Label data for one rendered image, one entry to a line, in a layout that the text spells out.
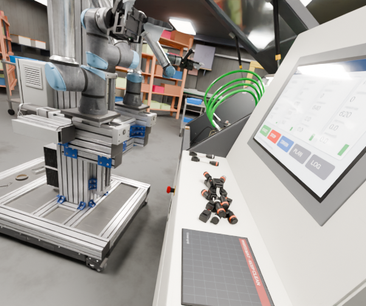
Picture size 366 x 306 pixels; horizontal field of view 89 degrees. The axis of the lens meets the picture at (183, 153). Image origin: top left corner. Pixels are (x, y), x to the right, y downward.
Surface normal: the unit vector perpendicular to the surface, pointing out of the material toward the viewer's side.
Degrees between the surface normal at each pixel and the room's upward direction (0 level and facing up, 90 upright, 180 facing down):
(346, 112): 76
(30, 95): 90
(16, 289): 0
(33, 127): 90
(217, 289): 0
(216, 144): 90
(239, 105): 90
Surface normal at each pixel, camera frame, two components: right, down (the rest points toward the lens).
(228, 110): -0.04, 0.37
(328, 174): -0.91, -0.39
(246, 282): 0.18, -0.91
